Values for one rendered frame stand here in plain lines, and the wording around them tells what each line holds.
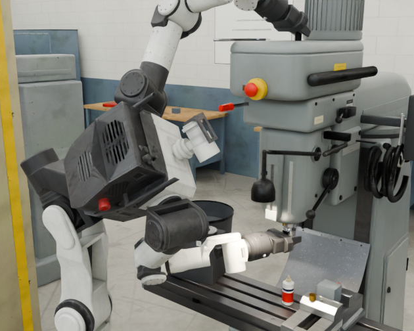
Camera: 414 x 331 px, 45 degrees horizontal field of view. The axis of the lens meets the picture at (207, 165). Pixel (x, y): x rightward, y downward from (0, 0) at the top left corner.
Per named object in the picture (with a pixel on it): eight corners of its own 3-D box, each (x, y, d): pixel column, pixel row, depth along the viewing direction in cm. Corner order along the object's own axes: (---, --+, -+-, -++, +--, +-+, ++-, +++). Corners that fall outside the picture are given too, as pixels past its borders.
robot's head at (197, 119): (190, 154, 140) (207, 144, 134) (175, 127, 139) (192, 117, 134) (203, 146, 144) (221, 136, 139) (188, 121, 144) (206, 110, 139)
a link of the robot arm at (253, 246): (259, 232, 159) (229, 240, 153) (264, 266, 159) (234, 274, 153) (239, 232, 169) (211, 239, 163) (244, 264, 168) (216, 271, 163)
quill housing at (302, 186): (305, 232, 155) (310, 131, 147) (250, 217, 167) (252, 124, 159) (330, 215, 169) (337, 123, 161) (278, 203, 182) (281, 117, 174)
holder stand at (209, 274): (212, 286, 192) (212, 238, 187) (163, 274, 202) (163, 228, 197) (225, 272, 203) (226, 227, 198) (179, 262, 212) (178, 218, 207)
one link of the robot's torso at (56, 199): (31, 206, 154) (57, 190, 149) (58, 194, 166) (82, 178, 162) (52, 242, 155) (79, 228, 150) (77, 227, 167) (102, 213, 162)
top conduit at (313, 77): (318, 87, 132) (319, 73, 131) (303, 86, 134) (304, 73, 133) (377, 76, 166) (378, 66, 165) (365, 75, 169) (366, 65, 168)
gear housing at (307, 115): (311, 134, 143) (313, 99, 141) (240, 125, 158) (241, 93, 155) (355, 119, 169) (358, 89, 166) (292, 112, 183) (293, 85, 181)
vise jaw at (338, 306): (334, 322, 155) (334, 310, 154) (299, 308, 163) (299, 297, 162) (342, 314, 160) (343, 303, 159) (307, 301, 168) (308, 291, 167)
